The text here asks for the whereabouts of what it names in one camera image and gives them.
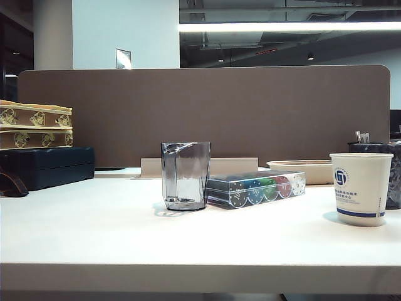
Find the black poker chip stack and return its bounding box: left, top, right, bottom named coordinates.
left=229, top=181, right=249, bottom=208

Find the beige oval paper tray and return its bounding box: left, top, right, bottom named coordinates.
left=266, top=159, right=334, bottom=186

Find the clear plastic poker chip case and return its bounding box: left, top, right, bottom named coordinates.
left=205, top=169, right=306, bottom=210

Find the black mesh pen holder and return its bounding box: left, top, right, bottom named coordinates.
left=347, top=140, right=401, bottom=210

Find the blue poker chip stack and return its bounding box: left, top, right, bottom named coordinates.
left=246, top=179, right=266, bottom=203

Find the dark navy hard case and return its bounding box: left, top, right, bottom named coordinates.
left=0, top=146, right=96, bottom=192

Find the silver wall plate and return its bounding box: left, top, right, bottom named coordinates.
left=115, top=48, right=133, bottom=70

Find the grey transparent plastic mug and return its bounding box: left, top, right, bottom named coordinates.
left=160, top=141, right=212, bottom=212

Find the brown fabric desk partition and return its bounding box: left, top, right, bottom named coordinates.
left=17, top=64, right=393, bottom=172

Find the brown leather strap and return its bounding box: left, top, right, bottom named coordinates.
left=0, top=171, right=30, bottom=198

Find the red poker chip stack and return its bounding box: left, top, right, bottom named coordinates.
left=275, top=175, right=294, bottom=198

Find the white paper cup blue print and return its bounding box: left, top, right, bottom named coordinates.
left=328, top=152, right=395, bottom=228

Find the green poker chip stack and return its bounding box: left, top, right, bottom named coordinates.
left=262, top=177, right=280, bottom=200

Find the white poker chip stack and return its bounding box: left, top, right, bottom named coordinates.
left=289, top=174, right=306, bottom=196

